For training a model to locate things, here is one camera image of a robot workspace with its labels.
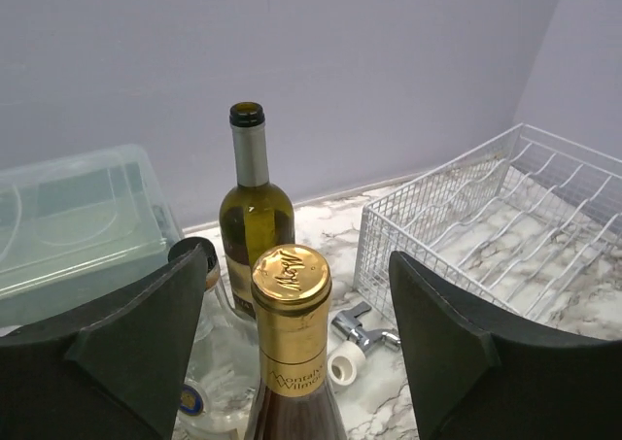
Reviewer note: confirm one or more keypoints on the clear glass wine bottle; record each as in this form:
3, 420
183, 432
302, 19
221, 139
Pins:
223, 370

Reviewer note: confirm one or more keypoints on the red bottle gold foil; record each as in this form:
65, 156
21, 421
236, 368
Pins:
291, 288

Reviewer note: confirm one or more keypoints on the dark green brown-label wine bottle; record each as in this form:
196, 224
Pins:
255, 215

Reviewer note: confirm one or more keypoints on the white plastic pipe fitting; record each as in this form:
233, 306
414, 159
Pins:
344, 364

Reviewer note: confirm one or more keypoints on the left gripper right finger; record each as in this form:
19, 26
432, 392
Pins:
476, 371

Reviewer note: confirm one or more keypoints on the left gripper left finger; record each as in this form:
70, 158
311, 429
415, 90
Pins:
109, 369

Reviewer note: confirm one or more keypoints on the green plastic toolbox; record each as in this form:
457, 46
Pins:
78, 227

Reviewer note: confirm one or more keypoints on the white wire wine rack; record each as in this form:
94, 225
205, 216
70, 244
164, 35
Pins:
528, 220

